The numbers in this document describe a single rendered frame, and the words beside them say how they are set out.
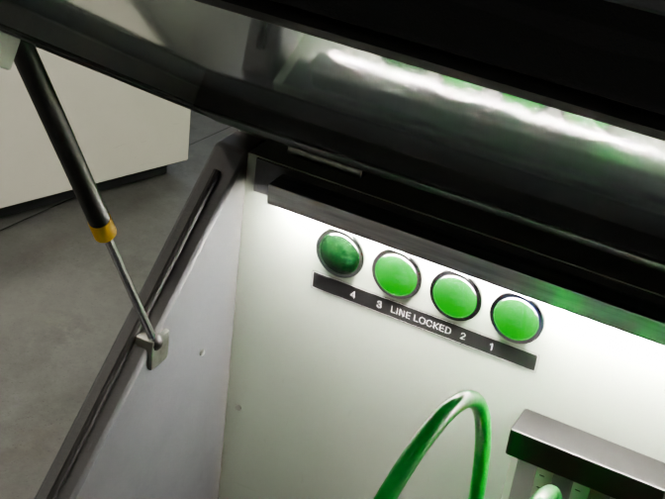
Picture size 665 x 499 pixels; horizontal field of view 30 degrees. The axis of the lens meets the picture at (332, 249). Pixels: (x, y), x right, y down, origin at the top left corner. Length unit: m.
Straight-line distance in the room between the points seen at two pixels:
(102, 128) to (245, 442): 2.70
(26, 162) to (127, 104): 0.38
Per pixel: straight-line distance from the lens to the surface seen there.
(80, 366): 3.33
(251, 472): 1.39
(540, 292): 1.07
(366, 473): 1.30
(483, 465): 1.10
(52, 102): 0.92
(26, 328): 3.48
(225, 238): 1.21
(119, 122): 4.02
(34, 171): 3.92
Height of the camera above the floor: 1.98
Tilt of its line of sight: 30 degrees down
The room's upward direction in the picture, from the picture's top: 7 degrees clockwise
